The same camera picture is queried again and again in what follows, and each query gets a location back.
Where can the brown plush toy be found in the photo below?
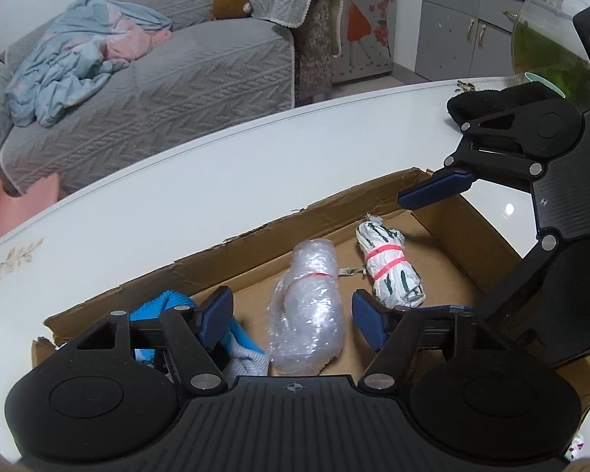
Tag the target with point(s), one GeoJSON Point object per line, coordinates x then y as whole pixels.
{"type": "Point", "coordinates": [228, 5]}

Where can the fridge with floral stickers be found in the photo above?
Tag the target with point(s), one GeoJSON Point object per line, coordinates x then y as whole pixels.
{"type": "Point", "coordinates": [368, 24]}

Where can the light blue blanket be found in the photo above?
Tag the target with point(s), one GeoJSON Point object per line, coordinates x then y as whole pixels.
{"type": "Point", "coordinates": [59, 69]}

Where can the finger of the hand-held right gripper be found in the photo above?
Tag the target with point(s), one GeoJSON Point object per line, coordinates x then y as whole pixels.
{"type": "Point", "coordinates": [516, 280]}
{"type": "Point", "coordinates": [432, 189]}

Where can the grey sofa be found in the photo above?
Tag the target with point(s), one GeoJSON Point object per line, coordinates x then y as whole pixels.
{"type": "Point", "coordinates": [177, 98]}

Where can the pink plastic stool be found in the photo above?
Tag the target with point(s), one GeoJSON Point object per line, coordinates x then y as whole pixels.
{"type": "Point", "coordinates": [10, 206]}

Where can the blue knit sock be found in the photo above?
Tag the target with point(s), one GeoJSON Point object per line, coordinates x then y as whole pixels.
{"type": "Point", "coordinates": [150, 304]}

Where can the black knit beanie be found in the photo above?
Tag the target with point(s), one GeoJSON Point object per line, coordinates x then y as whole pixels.
{"type": "Point", "coordinates": [486, 101]}

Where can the clear bubble wrap roll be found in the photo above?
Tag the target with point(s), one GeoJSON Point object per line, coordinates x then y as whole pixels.
{"type": "Point", "coordinates": [305, 305]}

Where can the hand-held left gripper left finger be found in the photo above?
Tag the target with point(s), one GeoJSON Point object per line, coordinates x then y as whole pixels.
{"type": "Point", "coordinates": [216, 314]}

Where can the cardboard box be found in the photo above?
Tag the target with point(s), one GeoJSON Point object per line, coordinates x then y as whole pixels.
{"type": "Point", "coordinates": [432, 255]}

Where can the green cup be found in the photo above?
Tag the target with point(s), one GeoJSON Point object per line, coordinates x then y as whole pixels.
{"type": "Point", "coordinates": [538, 77]}

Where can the pink cloth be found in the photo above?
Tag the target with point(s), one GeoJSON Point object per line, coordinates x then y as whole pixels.
{"type": "Point", "coordinates": [137, 42]}

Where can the glass fish bowl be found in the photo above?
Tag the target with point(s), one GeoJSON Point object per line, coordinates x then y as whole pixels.
{"type": "Point", "coordinates": [541, 44]}

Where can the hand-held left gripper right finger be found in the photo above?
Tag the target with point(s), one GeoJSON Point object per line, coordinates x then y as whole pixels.
{"type": "Point", "coordinates": [368, 324]}

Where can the grey cabinet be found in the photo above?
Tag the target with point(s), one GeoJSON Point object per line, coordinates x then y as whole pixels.
{"type": "Point", "coordinates": [452, 34]}

